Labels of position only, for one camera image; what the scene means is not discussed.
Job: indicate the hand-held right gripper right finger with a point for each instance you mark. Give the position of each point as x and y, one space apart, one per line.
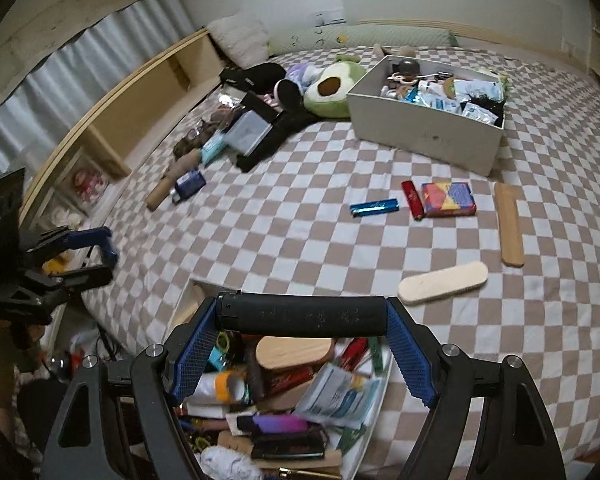
412 355

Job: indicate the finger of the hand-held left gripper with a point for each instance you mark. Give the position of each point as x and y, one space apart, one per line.
80 278
92 236

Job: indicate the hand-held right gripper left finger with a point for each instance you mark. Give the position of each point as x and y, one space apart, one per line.
192 355

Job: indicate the shallow white cardboard box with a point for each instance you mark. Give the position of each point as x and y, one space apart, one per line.
372 417

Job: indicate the oval wooden box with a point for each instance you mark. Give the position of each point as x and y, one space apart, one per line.
292 355

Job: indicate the long black lighter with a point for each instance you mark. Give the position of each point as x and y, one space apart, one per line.
300 315

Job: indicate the clear box white trinkets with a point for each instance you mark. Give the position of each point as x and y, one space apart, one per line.
65 217

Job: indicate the green lighter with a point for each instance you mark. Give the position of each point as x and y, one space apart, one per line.
379 355

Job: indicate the orange tape roll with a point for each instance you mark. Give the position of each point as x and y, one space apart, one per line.
225 385

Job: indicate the doll in clear box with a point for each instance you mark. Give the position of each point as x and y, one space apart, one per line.
87 185

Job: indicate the small red lighter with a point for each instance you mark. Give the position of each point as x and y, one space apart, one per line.
352 352

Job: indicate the oval wooden lid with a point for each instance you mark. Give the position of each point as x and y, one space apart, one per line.
442 282

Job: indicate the wooden cylinder roll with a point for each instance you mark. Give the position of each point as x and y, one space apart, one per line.
162 192

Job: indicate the wet wipe packet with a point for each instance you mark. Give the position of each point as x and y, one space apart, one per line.
337 395

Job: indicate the red lighter black print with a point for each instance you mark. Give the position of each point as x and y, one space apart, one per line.
292 379

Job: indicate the purple lighter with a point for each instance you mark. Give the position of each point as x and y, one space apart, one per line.
277 424

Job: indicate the white mesh wad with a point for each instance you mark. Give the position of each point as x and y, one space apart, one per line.
230 465

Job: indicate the wooden bedside shelf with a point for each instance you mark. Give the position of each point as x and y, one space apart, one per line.
130 110

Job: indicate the glossy black case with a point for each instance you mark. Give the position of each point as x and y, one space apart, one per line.
287 447

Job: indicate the brown camouflage toy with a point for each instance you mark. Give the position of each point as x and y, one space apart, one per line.
190 142

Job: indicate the teal wet wipes pack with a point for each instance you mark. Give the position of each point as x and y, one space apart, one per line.
212 150

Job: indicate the metallic blue lighter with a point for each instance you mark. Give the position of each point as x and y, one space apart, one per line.
375 207

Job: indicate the dark red lighter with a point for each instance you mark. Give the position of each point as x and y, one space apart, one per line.
412 199

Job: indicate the checkered bed sheet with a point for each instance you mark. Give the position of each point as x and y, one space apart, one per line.
305 240

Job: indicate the multicoloured small box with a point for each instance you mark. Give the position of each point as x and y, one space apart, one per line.
447 199

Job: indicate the flat wooden stick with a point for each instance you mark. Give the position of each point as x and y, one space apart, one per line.
509 225

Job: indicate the white curtain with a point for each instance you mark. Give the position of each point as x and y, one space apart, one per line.
80 60

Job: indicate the translucent grey plastic box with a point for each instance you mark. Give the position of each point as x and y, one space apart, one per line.
247 132

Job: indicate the black cloth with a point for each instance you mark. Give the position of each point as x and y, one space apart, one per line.
275 145

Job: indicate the printed curtain valance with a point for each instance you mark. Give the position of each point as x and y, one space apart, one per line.
55 10

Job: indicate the white shoe box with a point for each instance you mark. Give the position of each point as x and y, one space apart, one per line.
420 130

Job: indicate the black cap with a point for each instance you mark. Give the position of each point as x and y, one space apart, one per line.
252 77

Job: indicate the white fluffy pillow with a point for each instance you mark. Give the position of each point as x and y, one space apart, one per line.
240 35

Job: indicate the black fluffy item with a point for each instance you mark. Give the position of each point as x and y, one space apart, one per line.
482 105

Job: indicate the purple plush item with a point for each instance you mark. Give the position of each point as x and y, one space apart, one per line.
300 72

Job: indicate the avocado plush toy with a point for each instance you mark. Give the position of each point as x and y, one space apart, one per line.
330 90

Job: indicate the dark round cap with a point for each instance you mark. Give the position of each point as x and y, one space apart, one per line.
409 66

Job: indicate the long green pillow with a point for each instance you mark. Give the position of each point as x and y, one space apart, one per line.
330 37

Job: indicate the white wall socket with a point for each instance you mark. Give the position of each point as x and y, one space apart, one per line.
325 17

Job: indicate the wooden headboard rail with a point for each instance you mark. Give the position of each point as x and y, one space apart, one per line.
480 30

